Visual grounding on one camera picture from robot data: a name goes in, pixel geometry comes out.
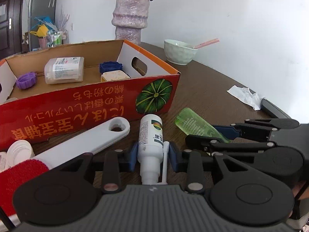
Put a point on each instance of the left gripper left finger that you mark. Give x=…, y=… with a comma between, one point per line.
x=116, y=162

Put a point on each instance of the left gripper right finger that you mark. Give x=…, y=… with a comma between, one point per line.
x=189, y=162

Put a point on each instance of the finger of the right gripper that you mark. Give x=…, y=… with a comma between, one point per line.
x=230, y=132

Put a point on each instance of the green spray bottle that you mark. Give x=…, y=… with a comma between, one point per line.
x=192, y=124

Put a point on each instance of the white round cap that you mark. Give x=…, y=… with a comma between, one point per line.
x=19, y=151

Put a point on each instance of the white red lint brush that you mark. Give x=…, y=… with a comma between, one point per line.
x=94, y=141

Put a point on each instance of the blue plastic lid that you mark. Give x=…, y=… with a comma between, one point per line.
x=110, y=66

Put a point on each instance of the clear plastic swab container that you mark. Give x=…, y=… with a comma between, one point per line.
x=64, y=70

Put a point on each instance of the purple plastic lid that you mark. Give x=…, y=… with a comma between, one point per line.
x=27, y=80

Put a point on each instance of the person's right hand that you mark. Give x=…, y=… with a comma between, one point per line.
x=300, y=191

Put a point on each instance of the crumpled white tissue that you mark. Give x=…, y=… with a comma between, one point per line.
x=244, y=95

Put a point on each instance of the black phone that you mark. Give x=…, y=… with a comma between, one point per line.
x=272, y=110

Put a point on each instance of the pink spoon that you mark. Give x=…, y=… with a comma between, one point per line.
x=207, y=43

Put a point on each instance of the pale green bowl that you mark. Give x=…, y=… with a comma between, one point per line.
x=178, y=52

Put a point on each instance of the red cardboard box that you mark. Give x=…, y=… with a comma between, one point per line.
x=47, y=110

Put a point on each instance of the purple ceramic vase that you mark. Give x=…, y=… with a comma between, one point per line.
x=129, y=18

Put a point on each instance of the yellow watering can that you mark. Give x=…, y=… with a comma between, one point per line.
x=41, y=31

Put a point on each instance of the grey refrigerator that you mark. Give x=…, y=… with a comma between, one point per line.
x=40, y=8

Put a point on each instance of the dark front door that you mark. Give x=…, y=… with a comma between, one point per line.
x=11, y=27

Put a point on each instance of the wire storage rack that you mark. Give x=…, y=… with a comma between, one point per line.
x=57, y=38

